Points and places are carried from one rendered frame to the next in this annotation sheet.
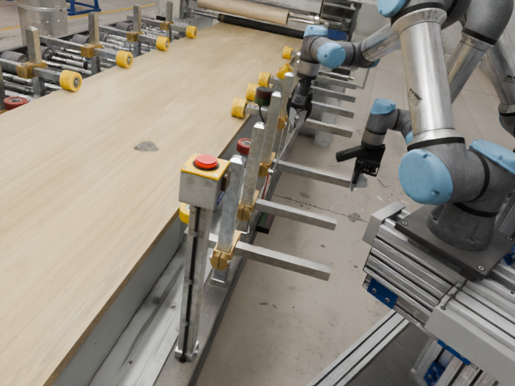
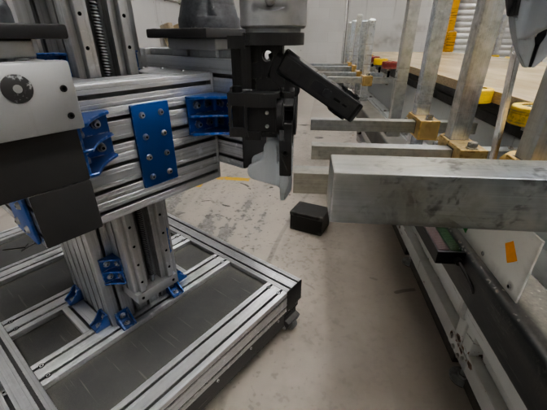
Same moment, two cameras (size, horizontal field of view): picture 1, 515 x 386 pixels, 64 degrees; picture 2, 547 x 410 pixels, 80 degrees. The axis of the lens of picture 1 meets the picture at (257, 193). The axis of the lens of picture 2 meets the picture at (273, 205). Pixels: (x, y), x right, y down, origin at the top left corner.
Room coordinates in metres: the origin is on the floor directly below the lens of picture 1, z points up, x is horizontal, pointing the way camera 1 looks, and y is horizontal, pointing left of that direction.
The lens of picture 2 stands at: (1.80, -0.38, 1.02)
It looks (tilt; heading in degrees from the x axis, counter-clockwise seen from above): 27 degrees down; 178
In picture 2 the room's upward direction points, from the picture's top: straight up
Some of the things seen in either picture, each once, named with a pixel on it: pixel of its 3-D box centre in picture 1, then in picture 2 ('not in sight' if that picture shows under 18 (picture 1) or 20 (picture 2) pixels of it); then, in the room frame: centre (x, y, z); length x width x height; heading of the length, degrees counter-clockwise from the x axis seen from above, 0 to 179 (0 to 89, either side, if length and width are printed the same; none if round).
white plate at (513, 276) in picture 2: (264, 192); (481, 223); (1.35, -0.03, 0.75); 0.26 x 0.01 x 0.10; 172
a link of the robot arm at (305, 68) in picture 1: (307, 67); not in sight; (1.44, -0.09, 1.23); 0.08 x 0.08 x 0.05
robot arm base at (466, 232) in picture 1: (465, 214); (207, 6); (0.86, -0.50, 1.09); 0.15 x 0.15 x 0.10
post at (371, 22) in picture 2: not in sight; (365, 69); (-0.10, 0.20, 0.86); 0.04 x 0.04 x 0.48; 82
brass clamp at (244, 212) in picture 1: (247, 204); (457, 152); (1.16, 0.03, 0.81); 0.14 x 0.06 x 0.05; 172
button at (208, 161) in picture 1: (206, 163); not in sight; (0.63, 0.10, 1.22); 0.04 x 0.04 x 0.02
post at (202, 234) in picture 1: (192, 285); (402, 68); (0.63, 0.10, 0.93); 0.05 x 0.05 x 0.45; 82
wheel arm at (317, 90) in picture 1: (309, 88); not in sight; (2.16, -0.17, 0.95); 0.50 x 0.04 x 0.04; 82
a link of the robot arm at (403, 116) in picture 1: (410, 123); not in sight; (1.36, -0.47, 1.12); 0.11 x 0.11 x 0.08; 89
